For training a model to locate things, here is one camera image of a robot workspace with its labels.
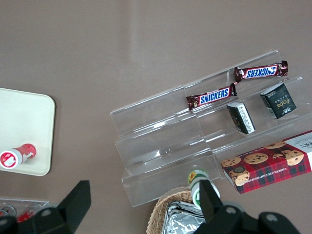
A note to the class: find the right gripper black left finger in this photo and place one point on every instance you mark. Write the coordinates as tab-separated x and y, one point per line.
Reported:
65	214

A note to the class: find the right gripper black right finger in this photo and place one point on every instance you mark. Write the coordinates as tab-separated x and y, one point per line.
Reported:
212	207

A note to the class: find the light wicker basket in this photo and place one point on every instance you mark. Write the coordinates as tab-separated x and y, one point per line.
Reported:
158	209

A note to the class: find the cream plastic tray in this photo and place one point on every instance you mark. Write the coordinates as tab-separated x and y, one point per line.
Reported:
24	117

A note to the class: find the clear acrylic bottle rack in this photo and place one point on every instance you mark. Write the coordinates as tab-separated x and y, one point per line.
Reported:
36	203

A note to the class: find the green lid white bottle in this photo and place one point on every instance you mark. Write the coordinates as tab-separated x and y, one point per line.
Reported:
196	176

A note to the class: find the stacked foil containers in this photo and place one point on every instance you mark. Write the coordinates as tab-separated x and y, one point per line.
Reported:
178	221

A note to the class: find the red tartan cookie box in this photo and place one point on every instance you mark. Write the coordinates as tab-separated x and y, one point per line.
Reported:
268	170

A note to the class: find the red yogurt drink bottle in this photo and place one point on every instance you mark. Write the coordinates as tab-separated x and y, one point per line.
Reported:
23	152

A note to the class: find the clear acrylic stepped stand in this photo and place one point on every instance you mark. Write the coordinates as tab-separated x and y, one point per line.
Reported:
275	129
151	136

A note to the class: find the black box white side label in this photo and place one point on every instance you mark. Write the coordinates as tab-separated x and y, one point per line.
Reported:
242	118

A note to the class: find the Snickers chocolate bar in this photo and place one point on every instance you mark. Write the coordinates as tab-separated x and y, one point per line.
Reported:
214	95
260	71

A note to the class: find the black box gold Face print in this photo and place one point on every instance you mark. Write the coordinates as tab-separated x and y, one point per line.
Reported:
280	102

